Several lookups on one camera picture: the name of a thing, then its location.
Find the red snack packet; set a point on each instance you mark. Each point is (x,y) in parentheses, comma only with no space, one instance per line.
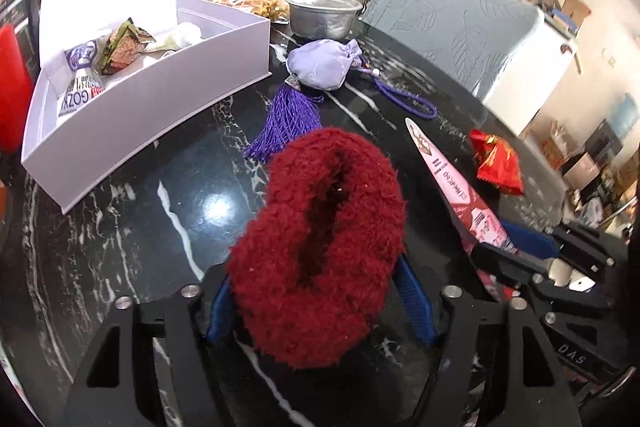
(495,162)

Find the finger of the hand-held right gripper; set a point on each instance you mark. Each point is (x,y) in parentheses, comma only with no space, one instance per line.
(530,241)
(505,263)

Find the metal bowl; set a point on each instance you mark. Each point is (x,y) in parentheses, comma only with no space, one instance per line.
(320,19)

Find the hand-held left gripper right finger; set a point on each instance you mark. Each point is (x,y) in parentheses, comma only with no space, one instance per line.
(415,302)

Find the white cabinet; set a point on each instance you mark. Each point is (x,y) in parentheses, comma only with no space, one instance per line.
(530,77)

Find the purple and white packet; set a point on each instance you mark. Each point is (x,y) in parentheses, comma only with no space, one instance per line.
(80,97)

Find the cardboard box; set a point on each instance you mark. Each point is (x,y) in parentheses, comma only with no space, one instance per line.
(575,9)

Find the white gift box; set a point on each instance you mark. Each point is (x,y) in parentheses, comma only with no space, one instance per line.
(150,107)

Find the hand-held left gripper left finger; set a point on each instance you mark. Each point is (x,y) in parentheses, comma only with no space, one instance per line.
(217,312)

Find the dark red fuzzy sock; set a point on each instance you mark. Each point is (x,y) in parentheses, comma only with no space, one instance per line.
(280,257)

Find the grey leaf-pattern chair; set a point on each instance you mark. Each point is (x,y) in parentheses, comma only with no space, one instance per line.
(450,17)

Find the gold brown snack packet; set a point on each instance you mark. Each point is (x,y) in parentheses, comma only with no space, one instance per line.
(122,49)

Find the red canister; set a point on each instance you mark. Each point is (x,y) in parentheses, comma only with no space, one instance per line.
(15,82)

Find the pink snack packet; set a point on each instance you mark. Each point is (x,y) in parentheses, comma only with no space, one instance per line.
(465,202)

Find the lavender sachet with purple tassel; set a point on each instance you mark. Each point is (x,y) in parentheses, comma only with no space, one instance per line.
(320,67)

